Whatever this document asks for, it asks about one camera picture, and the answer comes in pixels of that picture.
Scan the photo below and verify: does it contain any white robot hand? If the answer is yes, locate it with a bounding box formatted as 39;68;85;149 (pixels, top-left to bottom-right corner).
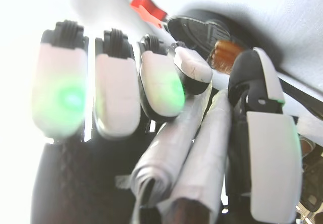
30;19;303;224

